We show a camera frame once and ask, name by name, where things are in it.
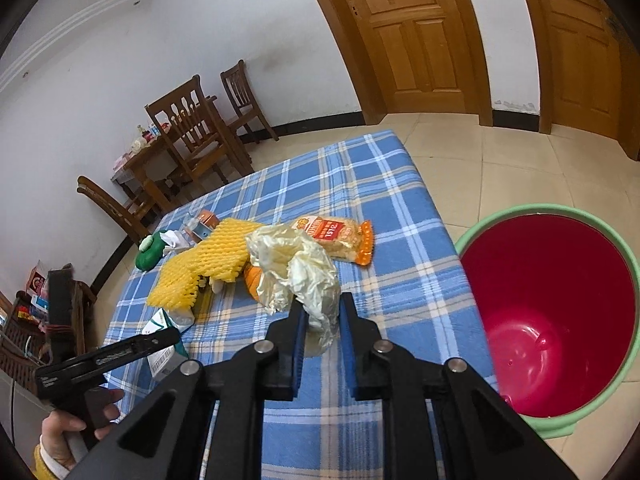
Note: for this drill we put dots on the wooden chair near table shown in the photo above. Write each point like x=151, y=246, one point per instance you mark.
x=196, y=136

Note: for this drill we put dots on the wooden door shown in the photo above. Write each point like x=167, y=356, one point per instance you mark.
x=588, y=70
x=412, y=56

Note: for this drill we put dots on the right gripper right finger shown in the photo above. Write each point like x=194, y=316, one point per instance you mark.
x=363, y=370

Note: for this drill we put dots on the red bucket with green rim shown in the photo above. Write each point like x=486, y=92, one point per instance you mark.
x=558, y=293

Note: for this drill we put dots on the person's left hand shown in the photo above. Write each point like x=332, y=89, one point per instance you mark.
x=58, y=425

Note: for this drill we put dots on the cream plastic bag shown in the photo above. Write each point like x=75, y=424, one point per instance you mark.
x=293, y=266

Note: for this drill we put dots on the white green cigarette box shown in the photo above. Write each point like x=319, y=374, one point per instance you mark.
x=163, y=362

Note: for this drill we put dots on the yellow foam fruit net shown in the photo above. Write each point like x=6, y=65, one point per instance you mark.
x=220, y=257

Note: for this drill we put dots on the green flower-shaped box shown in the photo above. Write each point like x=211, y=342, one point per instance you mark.
x=150, y=251

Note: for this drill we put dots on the yellow sleeve forearm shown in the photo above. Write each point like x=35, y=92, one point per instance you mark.
x=46, y=467

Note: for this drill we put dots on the left wooden door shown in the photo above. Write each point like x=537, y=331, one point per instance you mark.
x=412, y=56

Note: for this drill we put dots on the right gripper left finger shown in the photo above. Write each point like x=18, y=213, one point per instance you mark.
x=284, y=369

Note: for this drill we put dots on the wooden dining table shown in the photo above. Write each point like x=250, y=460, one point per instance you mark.
x=151, y=168

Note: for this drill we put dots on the orange snack packet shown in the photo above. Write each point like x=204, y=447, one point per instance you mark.
x=342, y=238

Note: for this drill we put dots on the white tissue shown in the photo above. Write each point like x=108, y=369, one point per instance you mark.
x=175, y=242

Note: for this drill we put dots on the right wooden door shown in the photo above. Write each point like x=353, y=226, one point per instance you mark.
x=588, y=70

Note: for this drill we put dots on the wooden chair front left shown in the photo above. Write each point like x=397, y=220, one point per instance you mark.
x=128, y=216

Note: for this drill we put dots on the items on dining table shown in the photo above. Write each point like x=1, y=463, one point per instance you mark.
x=142, y=137

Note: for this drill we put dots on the orange paper carton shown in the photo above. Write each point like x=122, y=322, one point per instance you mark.
x=199, y=227

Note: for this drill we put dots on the orange fruit peel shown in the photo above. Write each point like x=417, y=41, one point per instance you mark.
x=252, y=276

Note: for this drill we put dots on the wooden chair by wall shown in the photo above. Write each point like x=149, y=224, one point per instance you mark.
x=242, y=99

